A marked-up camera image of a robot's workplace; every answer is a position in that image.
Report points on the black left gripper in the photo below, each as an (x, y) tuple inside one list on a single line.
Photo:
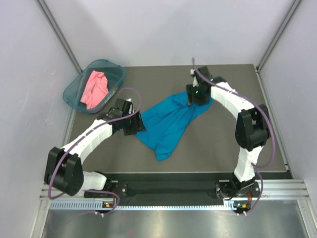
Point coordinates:
[(138, 125)]

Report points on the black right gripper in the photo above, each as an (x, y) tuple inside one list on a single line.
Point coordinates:
[(191, 99)]

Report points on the blue t shirt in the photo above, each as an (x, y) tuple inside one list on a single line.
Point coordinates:
[(166, 122)]

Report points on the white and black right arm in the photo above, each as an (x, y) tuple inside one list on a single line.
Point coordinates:
[(251, 132)]

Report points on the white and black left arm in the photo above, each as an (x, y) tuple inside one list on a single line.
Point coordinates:
[(64, 169)]

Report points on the pink t shirt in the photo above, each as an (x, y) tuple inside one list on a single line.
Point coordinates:
[(95, 90)]

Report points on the teal plastic bin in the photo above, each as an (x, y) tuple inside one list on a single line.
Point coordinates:
[(73, 93)]

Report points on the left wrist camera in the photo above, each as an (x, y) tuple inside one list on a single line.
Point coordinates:
[(122, 108)]

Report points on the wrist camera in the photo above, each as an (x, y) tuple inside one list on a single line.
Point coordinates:
[(122, 108), (201, 73)]

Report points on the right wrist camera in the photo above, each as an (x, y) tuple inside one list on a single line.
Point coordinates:
[(201, 73)]

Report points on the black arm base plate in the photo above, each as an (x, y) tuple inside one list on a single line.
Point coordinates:
[(213, 185)]

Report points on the right aluminium frame post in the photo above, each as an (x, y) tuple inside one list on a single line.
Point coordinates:
[(279, 33)]

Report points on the aluminium frame post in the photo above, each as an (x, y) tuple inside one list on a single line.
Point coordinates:
[(279, 33), (58, 32)]

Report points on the slotted grey cable duct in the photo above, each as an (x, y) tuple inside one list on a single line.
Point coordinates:
[(103, 206)]

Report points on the aluminium front rail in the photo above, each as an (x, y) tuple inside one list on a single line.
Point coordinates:
[(274, 189)]

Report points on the left aluminium frame post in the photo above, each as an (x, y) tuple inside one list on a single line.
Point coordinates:
[(58, 32)]

